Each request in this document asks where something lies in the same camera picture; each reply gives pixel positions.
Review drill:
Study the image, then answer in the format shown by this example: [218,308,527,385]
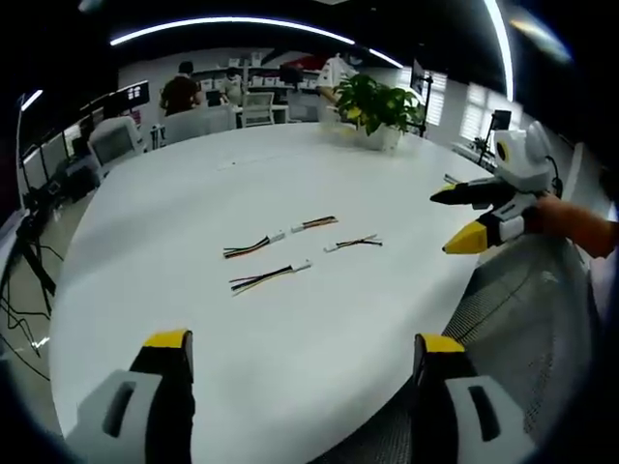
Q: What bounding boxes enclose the white office chair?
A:
[240,91,276,129]
[88,115,147,169]

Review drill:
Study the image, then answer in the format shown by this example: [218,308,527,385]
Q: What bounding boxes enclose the white wall shelf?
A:
[192,51,331,94]

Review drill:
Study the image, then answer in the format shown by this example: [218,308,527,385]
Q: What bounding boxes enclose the short ceiling light strip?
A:
[368,47,406,70]

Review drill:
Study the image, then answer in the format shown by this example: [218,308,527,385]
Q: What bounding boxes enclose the black computer monitor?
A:
[117,79,150,106]

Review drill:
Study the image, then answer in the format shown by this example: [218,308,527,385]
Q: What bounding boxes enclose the long ceiling light strip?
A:
[109,15,358,47]
[482,0,515,103]

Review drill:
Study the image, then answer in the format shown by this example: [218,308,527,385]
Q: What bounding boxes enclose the white JST connector with wires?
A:
[322,233,385,254]
[228,259,313,298]
[289,216,340,234]
[222,231,287,260]

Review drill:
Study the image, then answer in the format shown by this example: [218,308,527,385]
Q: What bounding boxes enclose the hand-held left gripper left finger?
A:
[65,328,197,464]

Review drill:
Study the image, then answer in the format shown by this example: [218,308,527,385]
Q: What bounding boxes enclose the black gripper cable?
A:
[545,153,563,198]

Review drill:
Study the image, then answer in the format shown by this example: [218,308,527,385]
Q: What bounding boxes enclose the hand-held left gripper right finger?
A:
[412,333,539,464]

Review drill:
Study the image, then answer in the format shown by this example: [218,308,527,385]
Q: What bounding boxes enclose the green potted plant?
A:
[332,73,427,154]

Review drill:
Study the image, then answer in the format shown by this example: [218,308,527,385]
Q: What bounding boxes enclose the black monitor on stand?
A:
[409,59,435,140]

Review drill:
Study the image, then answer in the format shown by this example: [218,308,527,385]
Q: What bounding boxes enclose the black tripod stand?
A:
[13,90,60,316]

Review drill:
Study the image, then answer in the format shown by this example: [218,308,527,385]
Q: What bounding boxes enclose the black floor cables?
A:
[0,268,55,384]

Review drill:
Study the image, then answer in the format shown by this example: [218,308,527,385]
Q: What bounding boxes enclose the grey mesh office chair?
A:
[333,236,602,464]

